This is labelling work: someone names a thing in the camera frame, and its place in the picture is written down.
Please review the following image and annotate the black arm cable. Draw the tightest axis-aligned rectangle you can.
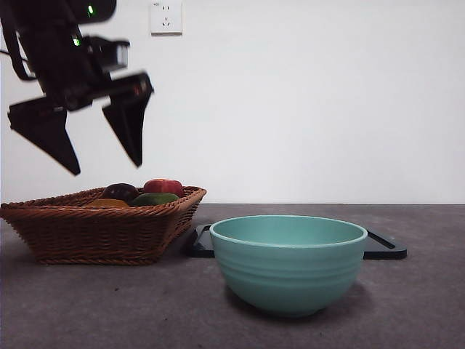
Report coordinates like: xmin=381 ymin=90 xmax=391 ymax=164
xmin=0 ymin=9 xmax=39 ymax=83

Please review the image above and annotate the green avocado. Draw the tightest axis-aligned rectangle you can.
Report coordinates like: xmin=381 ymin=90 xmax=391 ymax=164
xmin=129 ymin=192 xmax=181 ymax=207

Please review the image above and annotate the brown wicker basket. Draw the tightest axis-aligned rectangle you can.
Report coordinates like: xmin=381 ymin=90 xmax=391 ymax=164
xmin=0 ymin=185 xmax=208 ymax=265

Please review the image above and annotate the teal ceramic bowl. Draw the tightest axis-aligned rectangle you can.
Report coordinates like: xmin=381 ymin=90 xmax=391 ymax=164
xmin=209 ymin=214 xmax=368 ymax=318

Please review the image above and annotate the dark purple fruit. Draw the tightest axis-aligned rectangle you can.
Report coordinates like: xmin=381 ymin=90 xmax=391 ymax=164
xmin=101 ymin=182 xmax=140 ymax=204

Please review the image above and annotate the red apple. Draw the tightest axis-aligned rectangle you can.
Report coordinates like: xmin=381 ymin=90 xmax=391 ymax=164
xmin=142 ymin=177 xmax=185 ymax=199

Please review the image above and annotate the white wall socket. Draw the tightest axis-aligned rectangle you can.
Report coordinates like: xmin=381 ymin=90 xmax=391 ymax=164
xmin=150 ymin=0 xmax=183 ymax=36

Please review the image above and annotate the dark green rectangular tray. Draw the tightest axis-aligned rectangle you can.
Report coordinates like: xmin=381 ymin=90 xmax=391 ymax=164
xmin=185 ymin=223 xmax=408 ymax=261

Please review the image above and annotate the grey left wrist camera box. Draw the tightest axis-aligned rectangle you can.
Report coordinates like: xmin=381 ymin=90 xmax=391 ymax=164
xmin=82 ymin=35 xmax=131 ymax=72

